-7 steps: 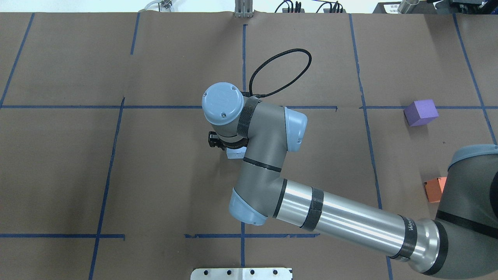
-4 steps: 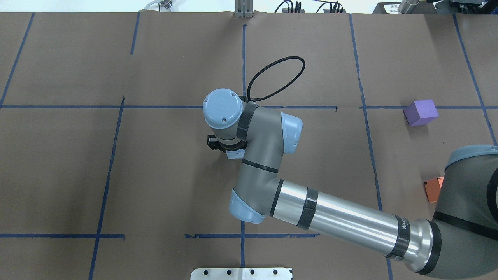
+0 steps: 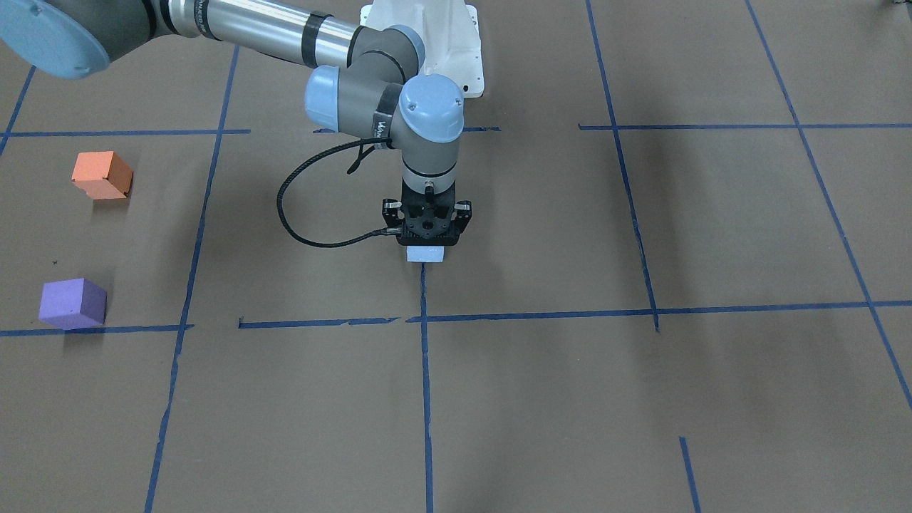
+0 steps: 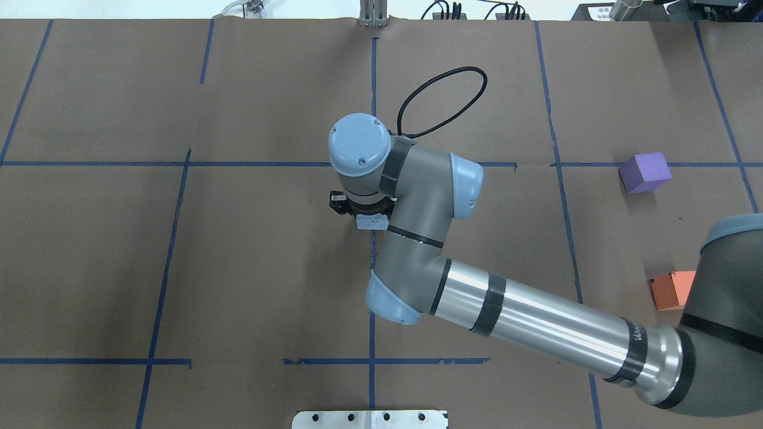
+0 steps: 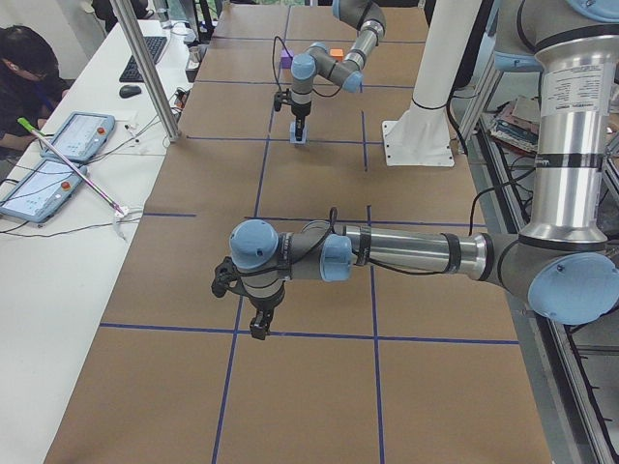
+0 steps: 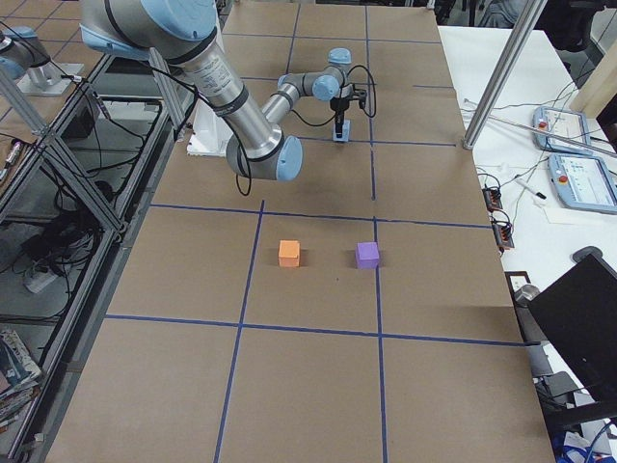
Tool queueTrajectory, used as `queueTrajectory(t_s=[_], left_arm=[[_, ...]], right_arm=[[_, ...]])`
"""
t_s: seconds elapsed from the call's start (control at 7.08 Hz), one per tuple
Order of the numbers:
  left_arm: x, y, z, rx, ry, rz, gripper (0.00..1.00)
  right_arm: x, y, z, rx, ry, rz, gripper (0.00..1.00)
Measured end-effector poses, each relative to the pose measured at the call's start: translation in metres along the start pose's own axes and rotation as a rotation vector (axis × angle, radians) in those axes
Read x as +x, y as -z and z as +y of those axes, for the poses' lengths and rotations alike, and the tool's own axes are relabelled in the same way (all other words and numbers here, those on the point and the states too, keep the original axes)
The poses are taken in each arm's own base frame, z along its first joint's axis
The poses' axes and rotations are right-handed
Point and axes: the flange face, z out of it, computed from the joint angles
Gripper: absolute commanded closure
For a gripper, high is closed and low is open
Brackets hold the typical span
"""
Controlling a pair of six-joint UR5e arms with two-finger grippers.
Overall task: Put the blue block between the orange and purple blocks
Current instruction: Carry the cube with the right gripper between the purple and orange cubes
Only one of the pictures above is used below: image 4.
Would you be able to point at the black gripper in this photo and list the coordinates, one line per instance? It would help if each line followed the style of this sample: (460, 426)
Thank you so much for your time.
(371, 209)

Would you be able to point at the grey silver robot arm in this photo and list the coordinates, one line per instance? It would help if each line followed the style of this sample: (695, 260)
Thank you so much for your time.
(707, 366)

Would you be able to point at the purple foam block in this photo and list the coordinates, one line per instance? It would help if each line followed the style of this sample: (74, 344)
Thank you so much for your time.
(645, 172)

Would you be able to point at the orange foam block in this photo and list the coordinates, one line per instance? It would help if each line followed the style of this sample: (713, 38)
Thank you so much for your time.
(670, 291)

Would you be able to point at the silver metal cylinder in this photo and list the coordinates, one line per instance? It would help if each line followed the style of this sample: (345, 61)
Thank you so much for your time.
(624, 10)

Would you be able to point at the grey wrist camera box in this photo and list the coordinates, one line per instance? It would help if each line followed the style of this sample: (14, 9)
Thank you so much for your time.
(372, 222)

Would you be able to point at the silver aluminium post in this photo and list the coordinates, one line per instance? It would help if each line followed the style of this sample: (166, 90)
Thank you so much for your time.
(373, 13)

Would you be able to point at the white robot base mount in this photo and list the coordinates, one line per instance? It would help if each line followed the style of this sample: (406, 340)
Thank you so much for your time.
(428, 418)

